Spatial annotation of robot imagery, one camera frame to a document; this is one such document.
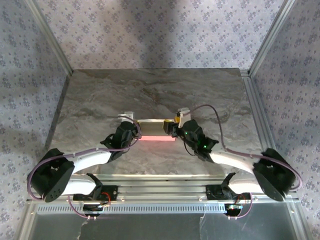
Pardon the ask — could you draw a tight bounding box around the pink paper box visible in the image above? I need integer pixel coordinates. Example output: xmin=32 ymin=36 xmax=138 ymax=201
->
xmin=136 ymin=118 xmax=177 ymax=143

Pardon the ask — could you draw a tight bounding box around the black left controller board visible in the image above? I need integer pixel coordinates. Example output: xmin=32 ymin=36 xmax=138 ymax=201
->
xmin=82 ymin=203 xmax=106 ymax=217

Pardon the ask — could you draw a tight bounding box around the black controller board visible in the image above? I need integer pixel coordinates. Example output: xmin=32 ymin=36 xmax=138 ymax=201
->
xmin=224 ymin=203 xmax=244 ymax=216
xmin=82 ymin=203 xmax=106 ymax=217

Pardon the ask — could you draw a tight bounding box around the black right controller board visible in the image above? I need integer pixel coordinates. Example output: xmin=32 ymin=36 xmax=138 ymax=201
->
xmin=224 ymin=203 xmax=244 ymax=216

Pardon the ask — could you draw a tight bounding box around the shiny metal sheet panel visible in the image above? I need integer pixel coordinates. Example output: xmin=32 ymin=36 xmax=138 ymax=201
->
xmin=19 ymin=211 xmax=310 ymax=240

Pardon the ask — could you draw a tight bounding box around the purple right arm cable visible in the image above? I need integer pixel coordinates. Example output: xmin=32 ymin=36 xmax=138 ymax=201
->
xmin=188 ymin=103 xmax=303 ymax=221

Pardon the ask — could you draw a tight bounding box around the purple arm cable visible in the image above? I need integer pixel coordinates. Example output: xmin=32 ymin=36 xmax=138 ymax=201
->
xmin=26 ymin=119 xmax=141 ymax=221
xmin=188 ymin=103 xmax=303 ymax=221

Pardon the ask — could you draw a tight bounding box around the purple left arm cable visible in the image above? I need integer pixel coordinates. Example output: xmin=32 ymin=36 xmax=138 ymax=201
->
xmin=26 ymin=119 xmax=141 ymax=221

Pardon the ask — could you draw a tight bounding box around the long aluminium base rail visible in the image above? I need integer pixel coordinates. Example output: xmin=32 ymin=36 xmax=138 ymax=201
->
xmin=26 ymin=173 xmax=300 ymax=203

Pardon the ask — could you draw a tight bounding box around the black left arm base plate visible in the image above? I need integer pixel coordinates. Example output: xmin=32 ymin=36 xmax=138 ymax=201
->
xmin=72 ymin=184 xmax=119 ymax=201

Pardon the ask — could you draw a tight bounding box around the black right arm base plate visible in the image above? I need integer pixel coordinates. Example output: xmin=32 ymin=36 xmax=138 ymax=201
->
xmin=205 ymin=184 xmax=252 ymax=201

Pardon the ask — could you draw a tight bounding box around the aluminium side rail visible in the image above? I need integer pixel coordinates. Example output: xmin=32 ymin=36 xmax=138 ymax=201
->
xmin=240 ymin=69 xmax=297 ymax=185

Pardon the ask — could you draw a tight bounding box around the grey slotted cable duct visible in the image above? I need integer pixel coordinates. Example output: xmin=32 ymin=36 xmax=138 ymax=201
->
xmin=36 ymin=203 xmax=226 ymax=213

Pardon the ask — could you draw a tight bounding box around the aluminium left frame post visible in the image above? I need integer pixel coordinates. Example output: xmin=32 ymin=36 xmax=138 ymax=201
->
xmin=23 ymin=0 xmax=75 ymax=77

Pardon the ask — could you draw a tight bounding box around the aluminium frame post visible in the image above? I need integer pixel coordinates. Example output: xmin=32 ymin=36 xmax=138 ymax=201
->
xmin=248 ymin=0 xmax=297 ymax=76
xmin=23 ymin=0 xmax=75 ymax=77

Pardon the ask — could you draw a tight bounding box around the aluminium right frame post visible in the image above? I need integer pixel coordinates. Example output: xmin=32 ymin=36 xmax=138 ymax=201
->
xmin=248 ymin=0 xmax=297 ymax=76

